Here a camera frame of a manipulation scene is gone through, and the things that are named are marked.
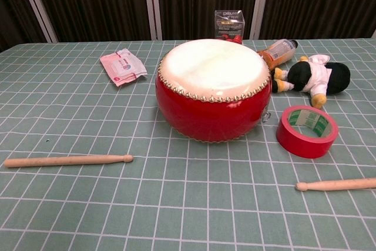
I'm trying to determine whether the wooden drumstick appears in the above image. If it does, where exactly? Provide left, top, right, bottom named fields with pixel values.
left=295, top=178, right=376, bottom=192
left=4, top=154, right=135, bottom=169

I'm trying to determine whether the red drum with white skin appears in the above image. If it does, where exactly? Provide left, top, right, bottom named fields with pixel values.
left=155, top=38, right=271, bottom=143

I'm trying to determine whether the green grid cutting mat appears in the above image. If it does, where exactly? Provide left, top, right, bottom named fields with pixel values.
left=0, top=38, right=376, bottom=251

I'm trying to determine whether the pink wet wipes pack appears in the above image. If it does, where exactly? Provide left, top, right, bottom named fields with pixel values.
left=99, top=48, right=148, bottom=88

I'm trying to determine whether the clear box with red parts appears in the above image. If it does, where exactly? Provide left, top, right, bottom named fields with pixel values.
left=214, top=9, right=246, bottom=45

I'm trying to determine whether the orange drink bottle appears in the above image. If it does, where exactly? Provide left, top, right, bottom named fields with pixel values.
left=257, top=38, right=299, bottom=71

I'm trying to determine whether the red tape roll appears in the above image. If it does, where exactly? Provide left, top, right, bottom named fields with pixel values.
left=276, top=105, right=339, bottom=159

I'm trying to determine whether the black and white plush toy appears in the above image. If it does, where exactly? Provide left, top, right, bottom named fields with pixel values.
left=270, top=53, right=352, bottom=109

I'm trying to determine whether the white partition post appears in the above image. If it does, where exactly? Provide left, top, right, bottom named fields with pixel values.
left=16, top=0, right=58, bottom=43
left=142, top=0, right=163, bottom=41
left=249, top=0, right=271, bottom=40

